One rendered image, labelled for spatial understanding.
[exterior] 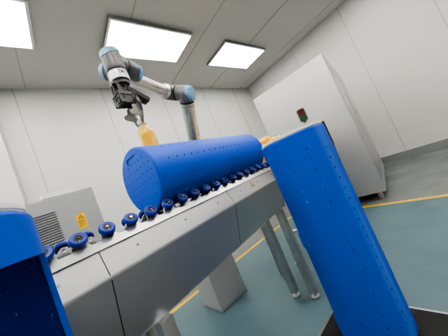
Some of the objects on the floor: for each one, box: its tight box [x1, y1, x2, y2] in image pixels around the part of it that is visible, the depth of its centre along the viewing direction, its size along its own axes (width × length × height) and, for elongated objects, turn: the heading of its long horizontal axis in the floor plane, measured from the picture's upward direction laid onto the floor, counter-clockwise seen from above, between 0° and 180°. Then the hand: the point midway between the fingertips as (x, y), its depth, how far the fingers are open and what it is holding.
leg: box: [263, 219, 301, 299], centre depth 150 cm, size 6×6×63 cm
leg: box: [275, 209, 321, 299], centre depth 141 cm, size 6×6×63 cm
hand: (141, 122), depth 96 cm, fingers closed on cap, 4 cm apart
